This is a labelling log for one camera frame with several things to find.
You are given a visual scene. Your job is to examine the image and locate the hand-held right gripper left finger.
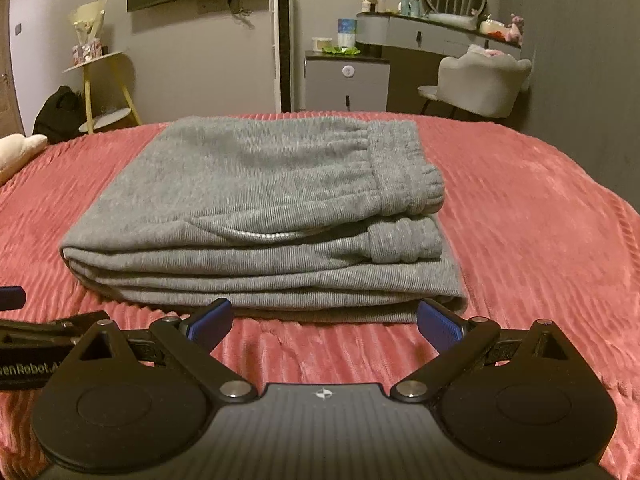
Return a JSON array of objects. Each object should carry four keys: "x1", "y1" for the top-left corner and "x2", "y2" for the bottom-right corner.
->
[{"x1": 77, "y1": 297, "x2": 256, "y2": 404}]

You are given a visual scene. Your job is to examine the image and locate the wrapped flower bouquet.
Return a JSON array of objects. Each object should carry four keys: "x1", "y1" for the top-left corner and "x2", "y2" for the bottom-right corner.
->
[{"x1": 68, "y1": 2, "x2": 109, "y2": 66}]

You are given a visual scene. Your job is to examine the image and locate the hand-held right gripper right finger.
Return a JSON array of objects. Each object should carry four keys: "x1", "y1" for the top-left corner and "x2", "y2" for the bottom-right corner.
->
[{"x1": 390, "y1": 299, "x2": 572, "y2": 404}]

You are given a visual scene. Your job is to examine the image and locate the grey upholstered chair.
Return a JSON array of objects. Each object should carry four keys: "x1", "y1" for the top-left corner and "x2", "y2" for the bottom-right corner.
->
[{"x1": 417, "y1": 53, "x2": 534, "y2": 121}]

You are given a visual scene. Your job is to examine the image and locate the white plush pillow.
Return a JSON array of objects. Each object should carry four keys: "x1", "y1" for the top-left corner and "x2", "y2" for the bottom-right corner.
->
[{"x1": 0, "y1": 133, "x2": 49, "y2": 186}]

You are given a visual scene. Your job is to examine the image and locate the white dish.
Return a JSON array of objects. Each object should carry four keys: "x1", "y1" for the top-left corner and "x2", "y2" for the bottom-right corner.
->
[{"x1": 428, "y1": 11, "x2": 479, "y2": 29}]

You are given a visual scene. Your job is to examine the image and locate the blue patterned tissue pack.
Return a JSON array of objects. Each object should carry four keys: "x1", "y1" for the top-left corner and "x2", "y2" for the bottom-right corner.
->
[{"x1": 337, "y1": 18, "x2": 359, "y2": 49}]

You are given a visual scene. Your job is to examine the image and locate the black bag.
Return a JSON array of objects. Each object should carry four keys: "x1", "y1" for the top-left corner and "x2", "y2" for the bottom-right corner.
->
[{"x1": 32, "y1": 85, "x2": 84, "y2": 144}]

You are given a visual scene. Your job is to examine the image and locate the pink ribbed blanket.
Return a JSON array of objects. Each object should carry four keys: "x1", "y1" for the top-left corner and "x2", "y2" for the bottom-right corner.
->
[{"x1": 0, "y1": 112, "x2": 640, "y2": 480}]

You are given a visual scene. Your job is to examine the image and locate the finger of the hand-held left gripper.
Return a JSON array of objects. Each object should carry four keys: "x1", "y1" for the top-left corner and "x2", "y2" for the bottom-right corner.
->
[
  {"x1": 0, "y1": 286, "x2": 27, "y2": 311},
  {"x1": 0, "y1": 311, "x2": 111, "y2": 347}
]

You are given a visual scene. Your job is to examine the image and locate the grey cabinet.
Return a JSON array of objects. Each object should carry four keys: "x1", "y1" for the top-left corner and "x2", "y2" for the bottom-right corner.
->
[{"x1": 303, "y1": 50, "x2": 391, "y2": 114}]

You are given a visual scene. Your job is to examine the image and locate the yellow side table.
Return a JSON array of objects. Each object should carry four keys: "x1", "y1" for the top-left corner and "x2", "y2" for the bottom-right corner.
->
[{"x1": 62, "y1": 49, "x2": 143, "y2": 135}]

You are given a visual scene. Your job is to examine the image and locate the pink cloth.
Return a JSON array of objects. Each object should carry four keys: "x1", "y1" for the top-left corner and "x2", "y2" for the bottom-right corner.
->
[{"x1": 467, "y1": 43, "x2": 506, "y2": 59}]

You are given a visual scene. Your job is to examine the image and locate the grey vanity desk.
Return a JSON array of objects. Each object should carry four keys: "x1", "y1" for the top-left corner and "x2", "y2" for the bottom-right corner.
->
[{"x1": 356, "y1": 11, "x2": 524, "y2": 112}]

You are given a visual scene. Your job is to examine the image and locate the white tower air conditioner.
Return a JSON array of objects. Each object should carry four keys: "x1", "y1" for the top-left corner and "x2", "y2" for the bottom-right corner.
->
[{"x1": 269, "y1": 0, "x2": 296, "y2": 115}]

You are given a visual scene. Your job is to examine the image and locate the wall socket with cable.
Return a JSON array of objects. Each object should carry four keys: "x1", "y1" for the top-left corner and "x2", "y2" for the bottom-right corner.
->
[{"x1": 226, "y1": 0, "x2": 254, "y2": 25}]

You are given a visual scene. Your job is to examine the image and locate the grey pants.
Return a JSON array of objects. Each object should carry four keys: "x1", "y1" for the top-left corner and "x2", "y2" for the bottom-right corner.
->
[{"x1": 59, "y1": 115, "x2": 470, "y2": 325}]

